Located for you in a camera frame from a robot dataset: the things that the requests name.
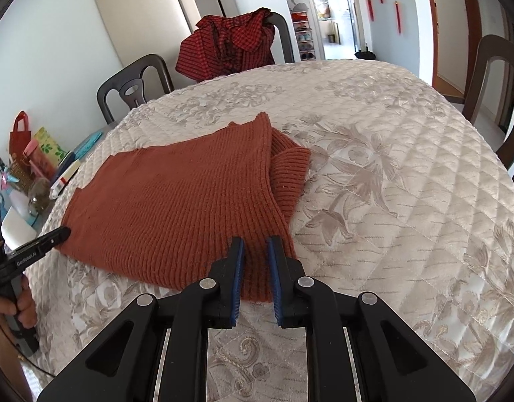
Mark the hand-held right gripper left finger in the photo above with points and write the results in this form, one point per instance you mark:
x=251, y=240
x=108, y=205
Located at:
x=239, y=280

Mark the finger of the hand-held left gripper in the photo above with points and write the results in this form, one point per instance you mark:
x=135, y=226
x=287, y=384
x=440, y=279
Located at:
x=39, y=247

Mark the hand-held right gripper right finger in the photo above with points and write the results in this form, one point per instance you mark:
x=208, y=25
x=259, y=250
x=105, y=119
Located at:
x=275, y=280

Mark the rust orange knit sweater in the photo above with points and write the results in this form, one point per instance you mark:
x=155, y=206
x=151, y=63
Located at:
x=177, y=201

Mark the person's left forearm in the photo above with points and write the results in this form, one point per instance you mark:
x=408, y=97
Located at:
x=5, y=368

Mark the person's left hand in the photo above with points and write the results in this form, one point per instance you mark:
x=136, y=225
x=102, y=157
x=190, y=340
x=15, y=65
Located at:
x=28, y=305

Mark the glass jar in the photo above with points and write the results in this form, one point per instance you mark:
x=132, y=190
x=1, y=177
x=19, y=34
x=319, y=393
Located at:
x=41, y=197

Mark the white and red box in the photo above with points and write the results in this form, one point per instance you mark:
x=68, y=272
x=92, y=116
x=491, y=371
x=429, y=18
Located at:
x=64, y=182

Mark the pink gift bag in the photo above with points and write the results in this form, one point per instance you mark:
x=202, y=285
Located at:
x=39, y=159

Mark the dark blue box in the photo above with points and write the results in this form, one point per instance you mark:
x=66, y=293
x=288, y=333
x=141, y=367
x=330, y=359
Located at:
x=65, y=167

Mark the red gift bag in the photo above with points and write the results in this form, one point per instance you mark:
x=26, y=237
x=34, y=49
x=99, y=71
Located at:
x=20, y=138

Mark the green floral gift bag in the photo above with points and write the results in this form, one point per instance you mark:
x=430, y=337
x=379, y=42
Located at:
x=49, y=144

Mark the teal lace paper item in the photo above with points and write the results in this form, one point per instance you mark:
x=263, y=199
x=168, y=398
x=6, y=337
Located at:
x=87, y=144

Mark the beige quilted table cover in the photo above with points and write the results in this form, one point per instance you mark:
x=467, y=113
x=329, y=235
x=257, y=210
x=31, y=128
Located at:
x=386, y=217

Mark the dark wooden chair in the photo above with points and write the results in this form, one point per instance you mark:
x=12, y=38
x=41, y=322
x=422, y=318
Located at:
x=282, y=37
x=114, y=88
x=478, y=75

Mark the red plaid garment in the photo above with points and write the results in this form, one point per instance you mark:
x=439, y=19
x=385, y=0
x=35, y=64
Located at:
x=223, y=46

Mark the shoe rack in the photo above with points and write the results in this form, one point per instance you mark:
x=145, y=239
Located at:
x=303, y=29

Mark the beige tall cabinet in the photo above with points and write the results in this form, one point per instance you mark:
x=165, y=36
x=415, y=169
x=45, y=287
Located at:
x=148, y=12

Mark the brown wooden door frame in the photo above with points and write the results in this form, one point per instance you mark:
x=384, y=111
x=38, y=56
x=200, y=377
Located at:
x=470, y=29

